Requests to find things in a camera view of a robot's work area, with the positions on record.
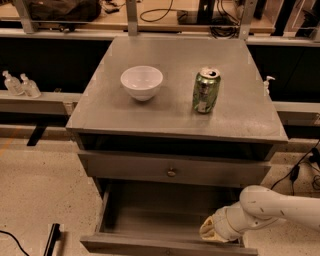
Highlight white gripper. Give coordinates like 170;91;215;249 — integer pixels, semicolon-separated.
199;206;242;243

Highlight grey drawer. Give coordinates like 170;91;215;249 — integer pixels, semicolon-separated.
81;180;258;256
78;151;271;188

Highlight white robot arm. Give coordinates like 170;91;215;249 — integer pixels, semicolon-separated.
199;185;320;243

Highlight grey top drawer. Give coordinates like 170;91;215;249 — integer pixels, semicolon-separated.
78;151;271;188

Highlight grey drawer cabinet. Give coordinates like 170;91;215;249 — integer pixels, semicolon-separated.
65;35;289;208

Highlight green soda can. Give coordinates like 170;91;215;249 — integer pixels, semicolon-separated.
192;67;221;114

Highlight black floor stand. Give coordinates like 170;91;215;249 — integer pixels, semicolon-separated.
43;223;61;256

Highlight white pump bottle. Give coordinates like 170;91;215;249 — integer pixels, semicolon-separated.
263;76;276;95

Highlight white ceramic bowl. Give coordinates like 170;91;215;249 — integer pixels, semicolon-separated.
120;66;163;101

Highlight black box on shelf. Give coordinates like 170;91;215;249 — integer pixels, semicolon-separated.
177;10;213;25

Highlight clear bottle far left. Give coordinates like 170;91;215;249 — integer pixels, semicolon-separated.
2;70;24;96

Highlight black bag on shelf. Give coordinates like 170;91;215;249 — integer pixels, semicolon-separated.
25;0;101;22

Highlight black power cable right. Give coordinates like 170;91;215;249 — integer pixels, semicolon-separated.
269;139;320;193

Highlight coiled black cables shelf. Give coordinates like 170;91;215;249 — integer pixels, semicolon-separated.
209;0;240;39

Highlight black cable floor left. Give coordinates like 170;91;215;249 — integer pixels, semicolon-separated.
0;229;31;256

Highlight black cable on shelf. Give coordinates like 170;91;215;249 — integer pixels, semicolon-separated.
139;0;175;24

